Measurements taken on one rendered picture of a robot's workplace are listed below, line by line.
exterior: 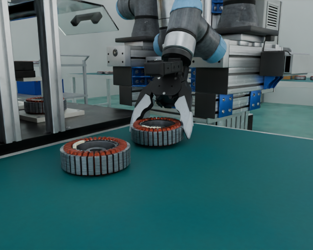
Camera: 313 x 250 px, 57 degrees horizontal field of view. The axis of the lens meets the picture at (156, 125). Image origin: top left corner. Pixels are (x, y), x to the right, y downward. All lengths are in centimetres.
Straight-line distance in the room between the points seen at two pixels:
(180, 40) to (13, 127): 39
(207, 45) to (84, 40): 720
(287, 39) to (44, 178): 699
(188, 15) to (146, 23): 73
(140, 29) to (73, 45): 630
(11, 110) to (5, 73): 7
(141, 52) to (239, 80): 51
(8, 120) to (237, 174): 42
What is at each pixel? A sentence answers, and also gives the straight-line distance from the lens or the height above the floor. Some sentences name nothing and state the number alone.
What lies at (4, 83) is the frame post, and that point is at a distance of 59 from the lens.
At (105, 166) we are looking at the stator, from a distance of 44.
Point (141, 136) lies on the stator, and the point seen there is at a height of 78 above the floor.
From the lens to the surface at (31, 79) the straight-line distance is 82.
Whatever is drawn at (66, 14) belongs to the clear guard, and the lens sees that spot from 95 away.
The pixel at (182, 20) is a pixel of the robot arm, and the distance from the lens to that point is 71.
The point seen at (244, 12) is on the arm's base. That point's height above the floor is 109.
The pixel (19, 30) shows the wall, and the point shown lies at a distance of 695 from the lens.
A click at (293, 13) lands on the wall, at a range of 731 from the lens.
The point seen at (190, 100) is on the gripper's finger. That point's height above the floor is 84.
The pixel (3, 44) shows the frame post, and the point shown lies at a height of 95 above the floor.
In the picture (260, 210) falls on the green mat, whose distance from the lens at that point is 37.
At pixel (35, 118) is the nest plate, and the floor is 78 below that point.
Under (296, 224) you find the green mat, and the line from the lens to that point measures 35.
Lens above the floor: 92
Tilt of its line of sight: 12 degrees down
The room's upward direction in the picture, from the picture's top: straight up
